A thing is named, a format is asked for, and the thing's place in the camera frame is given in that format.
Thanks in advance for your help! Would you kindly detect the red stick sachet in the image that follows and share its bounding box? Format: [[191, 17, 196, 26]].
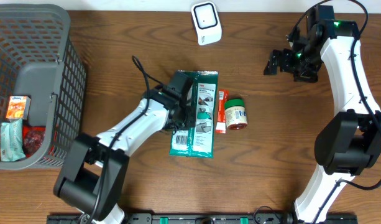
[[216, 90, 229, 134]]

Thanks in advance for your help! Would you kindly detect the green lid seasoning jar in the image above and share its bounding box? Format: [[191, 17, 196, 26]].
[[224, 98, 248, 130]]

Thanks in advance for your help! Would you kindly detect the red snack packet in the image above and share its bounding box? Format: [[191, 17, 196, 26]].
[[22, 125, 46, 157]]

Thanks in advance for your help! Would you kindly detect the light green wipes pack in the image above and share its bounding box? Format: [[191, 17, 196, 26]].
[[0, 119, 25, 162]]

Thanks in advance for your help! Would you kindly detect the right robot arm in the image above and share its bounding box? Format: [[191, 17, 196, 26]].
[[264, 17, 381, 223]]

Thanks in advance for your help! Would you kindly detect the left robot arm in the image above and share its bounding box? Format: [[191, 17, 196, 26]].
[[53, 87, 193, 223]]

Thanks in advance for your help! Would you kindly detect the white barcode scanner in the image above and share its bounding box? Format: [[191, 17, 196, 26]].
[[191, 1, 223, 45]]

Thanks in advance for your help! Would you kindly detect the grey plastic mesh basket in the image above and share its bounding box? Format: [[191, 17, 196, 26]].
[[0, 4, 86, 170]]

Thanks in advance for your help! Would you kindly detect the orange tissue pack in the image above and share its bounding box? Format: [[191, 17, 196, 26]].
[[6, 96, 31, 120]]

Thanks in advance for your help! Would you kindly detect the left black cable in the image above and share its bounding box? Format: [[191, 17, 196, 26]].
[[84, 55, 166, 224]]

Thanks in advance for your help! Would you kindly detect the black cable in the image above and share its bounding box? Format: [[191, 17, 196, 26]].
[[84, 55, 166, 224], [286, 0, 381, 224]]

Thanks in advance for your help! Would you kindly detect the right black cable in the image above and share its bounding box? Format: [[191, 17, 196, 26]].
[[286, 0, 381, 224]]

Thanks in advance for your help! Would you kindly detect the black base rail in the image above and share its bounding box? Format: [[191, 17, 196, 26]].
[[46, 212, 359, 224]]

